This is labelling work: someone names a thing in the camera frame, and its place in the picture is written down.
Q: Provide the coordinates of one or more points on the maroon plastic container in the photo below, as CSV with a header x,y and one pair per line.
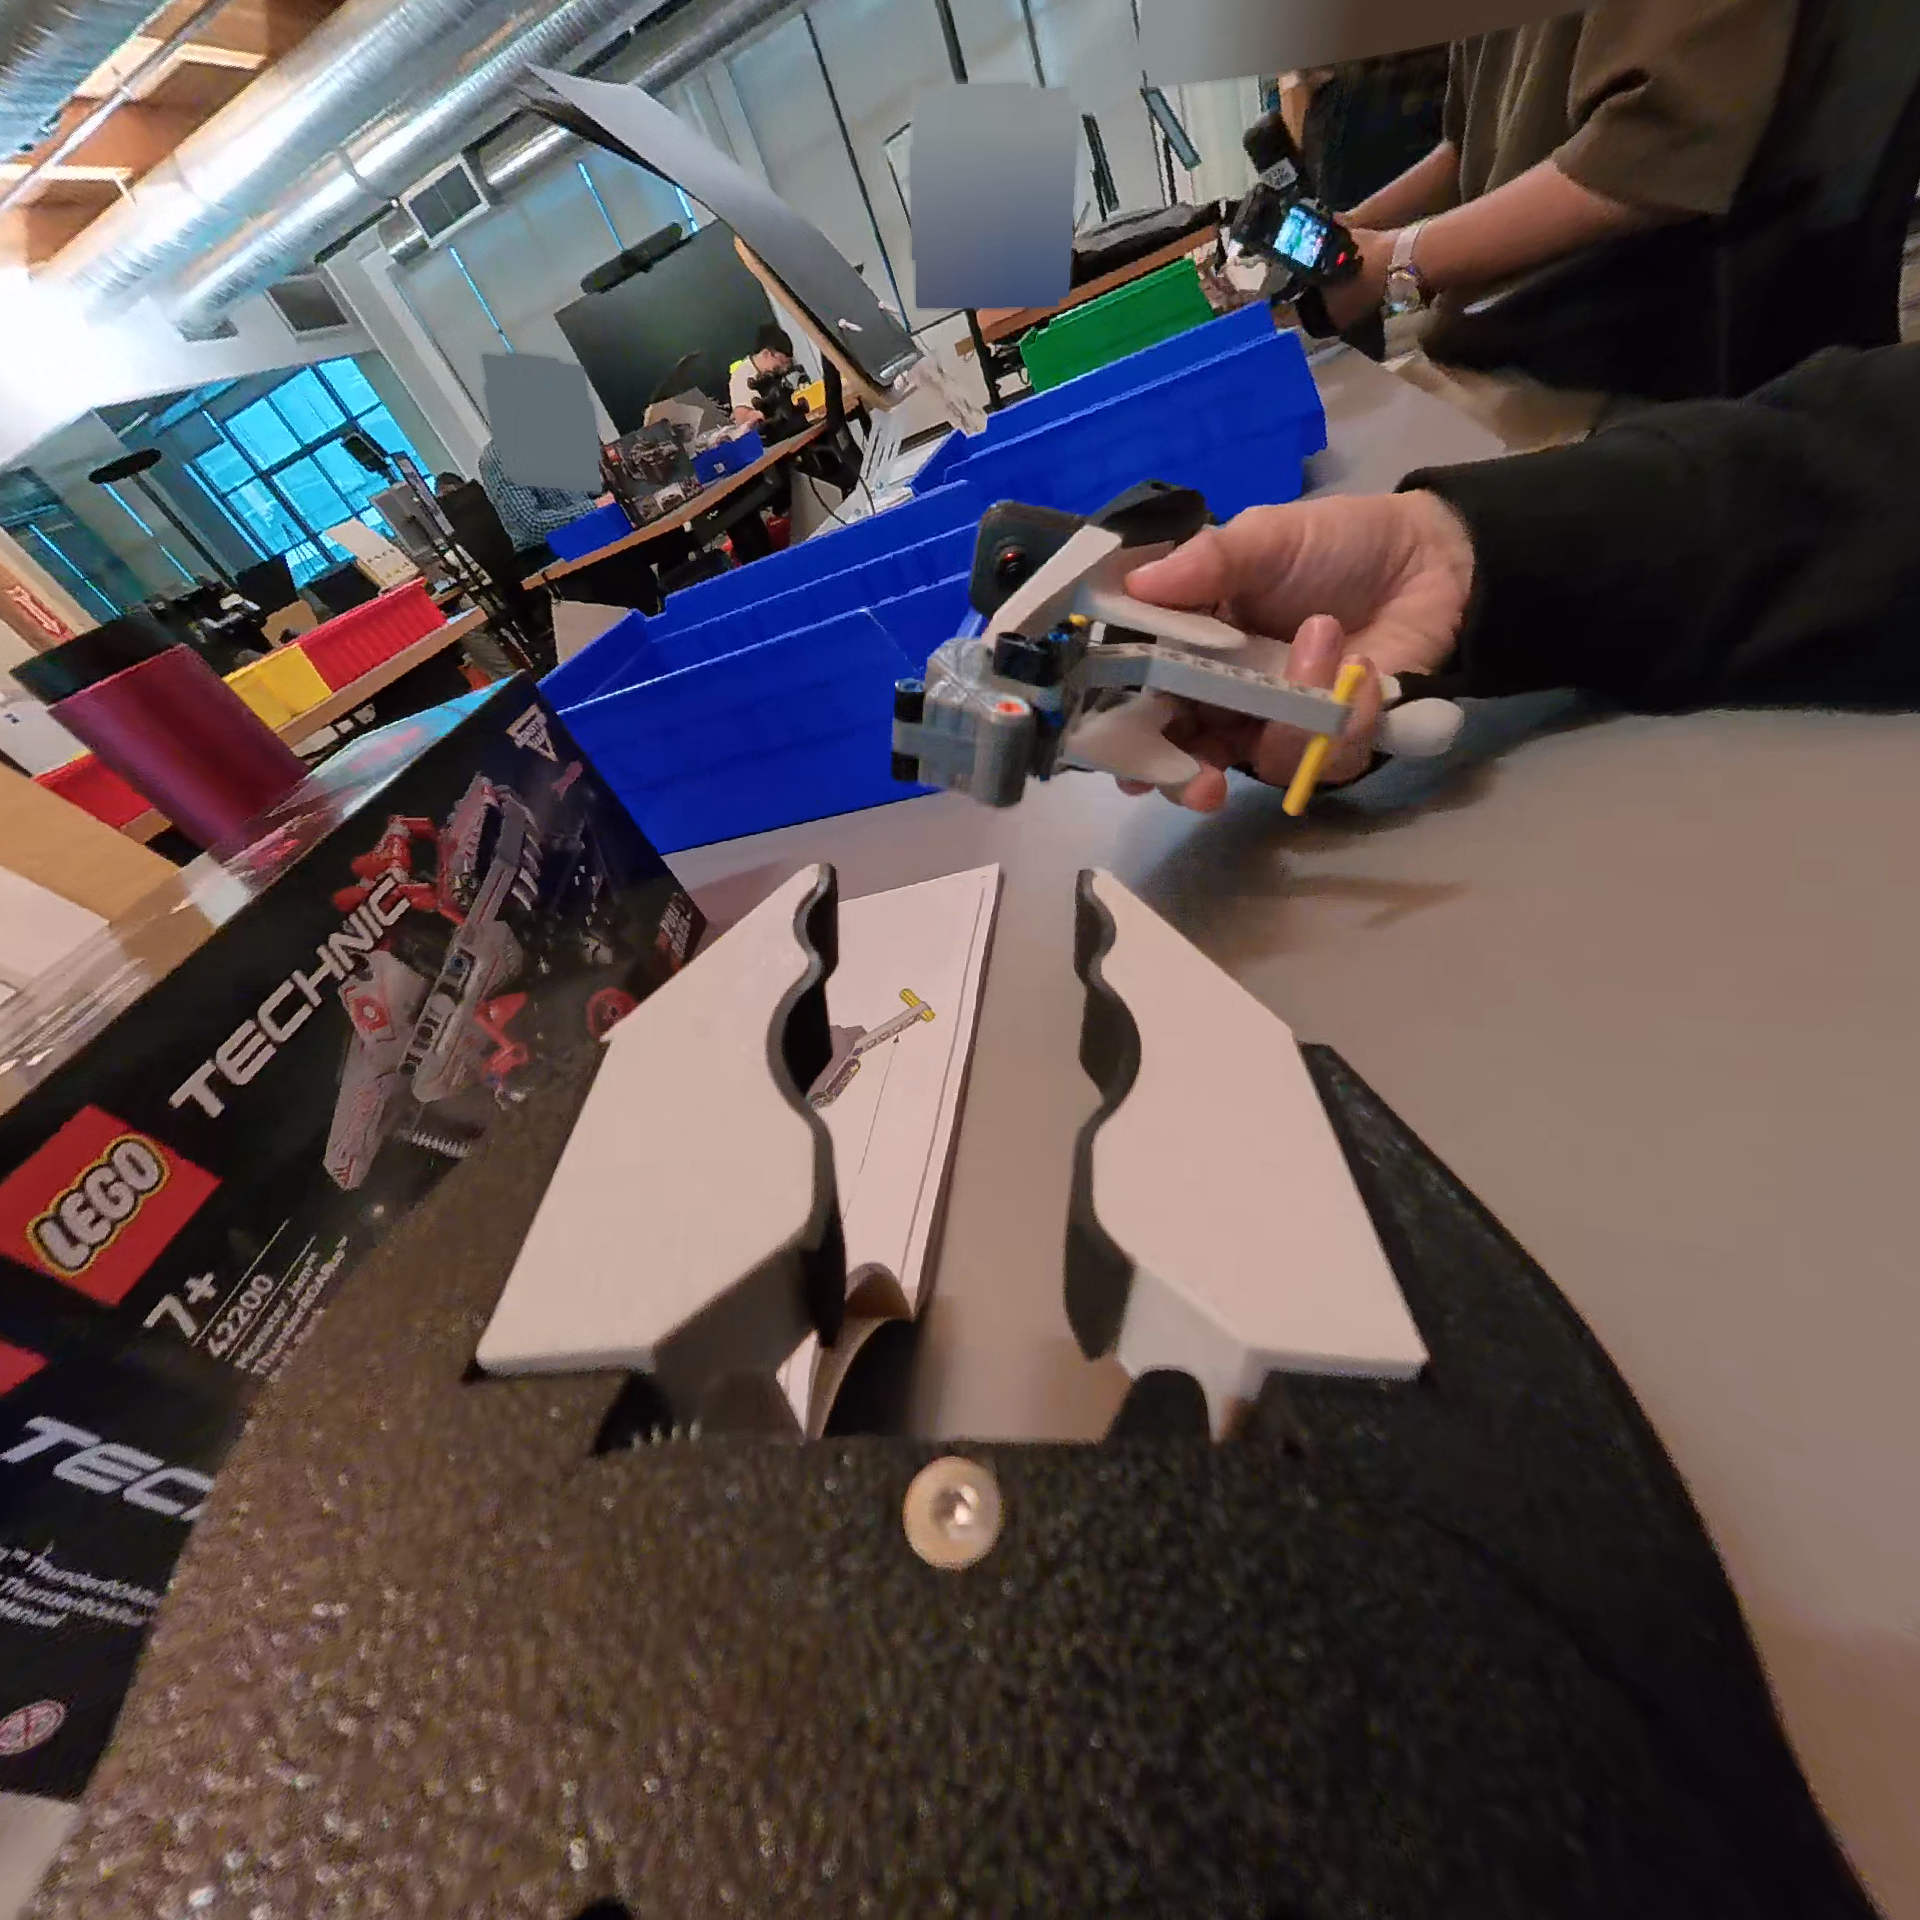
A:
x,y
181,751

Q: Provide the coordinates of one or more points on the open instruction booklet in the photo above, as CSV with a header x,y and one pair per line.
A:
x,y
915,1081

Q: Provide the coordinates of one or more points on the red plastic bin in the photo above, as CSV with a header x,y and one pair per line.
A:
x,y
374,630
91,792

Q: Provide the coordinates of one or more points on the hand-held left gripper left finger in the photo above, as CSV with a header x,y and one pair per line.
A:
x,y
661,1184

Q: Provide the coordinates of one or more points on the large paned window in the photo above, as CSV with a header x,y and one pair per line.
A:
x,y
301,450

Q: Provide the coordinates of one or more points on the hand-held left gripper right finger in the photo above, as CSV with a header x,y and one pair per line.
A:
x,y
1260,1201

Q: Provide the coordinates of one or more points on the green plastic bin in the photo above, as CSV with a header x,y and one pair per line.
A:
x,y
1119,323

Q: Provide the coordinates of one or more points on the yellow plastic bin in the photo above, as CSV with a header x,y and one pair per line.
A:
x,y
279,691

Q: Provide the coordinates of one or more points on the wooden table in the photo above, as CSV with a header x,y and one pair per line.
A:
x,y
661,518

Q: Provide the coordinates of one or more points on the grey desk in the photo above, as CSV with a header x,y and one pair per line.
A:
x,y
1575,1050

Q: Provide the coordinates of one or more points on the blue plastic bin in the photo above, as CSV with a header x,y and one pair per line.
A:
x,y
1154,404
841,562
720,734

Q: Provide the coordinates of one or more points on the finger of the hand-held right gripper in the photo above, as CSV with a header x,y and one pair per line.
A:
x,y
1072,584
1132,751

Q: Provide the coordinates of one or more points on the grey toy beam yellow axles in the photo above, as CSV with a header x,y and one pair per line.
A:
x,y
1231,671

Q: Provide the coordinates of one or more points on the silver ventilation duct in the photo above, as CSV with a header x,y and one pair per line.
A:
x,y
74,68
374,120

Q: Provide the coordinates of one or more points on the person's right forearm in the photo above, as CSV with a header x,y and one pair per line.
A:
x,y
1681,555

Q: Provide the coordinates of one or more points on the black toy set box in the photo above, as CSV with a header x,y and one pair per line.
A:
x,y
224,1125

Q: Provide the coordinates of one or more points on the black angled panel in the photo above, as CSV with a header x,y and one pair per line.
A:
x,y
750,211

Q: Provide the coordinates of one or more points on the person's right hand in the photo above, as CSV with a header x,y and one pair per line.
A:
x,y
1351,579

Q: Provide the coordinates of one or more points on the black computer monitor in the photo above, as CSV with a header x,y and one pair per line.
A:
x,y
661,345

